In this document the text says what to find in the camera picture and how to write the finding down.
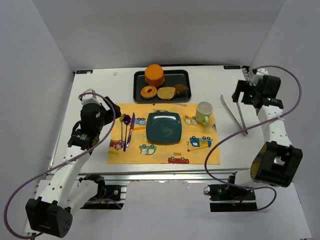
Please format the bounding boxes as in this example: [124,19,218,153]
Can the metal tongs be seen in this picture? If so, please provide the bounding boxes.
[219,94,249,137]

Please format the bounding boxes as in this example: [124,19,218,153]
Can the glazed donut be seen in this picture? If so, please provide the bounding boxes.
[140,85,157,100]

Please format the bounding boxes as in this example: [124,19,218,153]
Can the bread slice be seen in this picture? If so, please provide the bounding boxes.
[157,87,176,100]

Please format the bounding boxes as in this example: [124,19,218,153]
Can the brown chocolate pastry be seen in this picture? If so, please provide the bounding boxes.
[174,83,189,97]

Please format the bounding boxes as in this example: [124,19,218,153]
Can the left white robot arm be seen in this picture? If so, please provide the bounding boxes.
[25,93,122,238]

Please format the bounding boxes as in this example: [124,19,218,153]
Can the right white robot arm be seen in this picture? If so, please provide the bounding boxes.
[232,75,303,188]

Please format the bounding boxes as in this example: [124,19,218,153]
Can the purple spoon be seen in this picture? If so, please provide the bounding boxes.
[123,114,131,152]

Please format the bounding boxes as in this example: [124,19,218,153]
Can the purple knife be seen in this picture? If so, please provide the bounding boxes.
[126,112,135,148]

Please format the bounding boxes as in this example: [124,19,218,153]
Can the pale green mug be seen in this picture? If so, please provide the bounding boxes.
[195,101,214,126]

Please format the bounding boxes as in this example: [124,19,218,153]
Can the black baking tray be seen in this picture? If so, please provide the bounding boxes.
[133,69,192,104]

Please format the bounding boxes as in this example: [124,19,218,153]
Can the teal square plate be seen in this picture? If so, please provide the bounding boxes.
[146,112,182,145]

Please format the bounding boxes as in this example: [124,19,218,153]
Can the orange round bun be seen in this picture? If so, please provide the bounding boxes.
[144,64,165,88]

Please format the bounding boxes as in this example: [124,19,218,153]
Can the yellow vehicle print placemat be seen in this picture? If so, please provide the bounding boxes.
[108,103,218,165]

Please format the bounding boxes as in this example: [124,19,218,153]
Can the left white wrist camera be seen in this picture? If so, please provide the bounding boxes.
[78,88,102,107]

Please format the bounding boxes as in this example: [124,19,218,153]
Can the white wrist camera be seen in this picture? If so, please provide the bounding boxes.
[249,68,269,86]
[78,88,102,107]

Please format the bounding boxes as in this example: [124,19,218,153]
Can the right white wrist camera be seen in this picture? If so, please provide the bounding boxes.
[249,68,269,86]

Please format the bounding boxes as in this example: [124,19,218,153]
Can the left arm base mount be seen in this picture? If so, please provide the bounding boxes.
[78,174,124,210]

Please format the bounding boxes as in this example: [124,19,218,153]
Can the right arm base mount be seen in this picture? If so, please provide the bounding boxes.
[203,184,258,213]

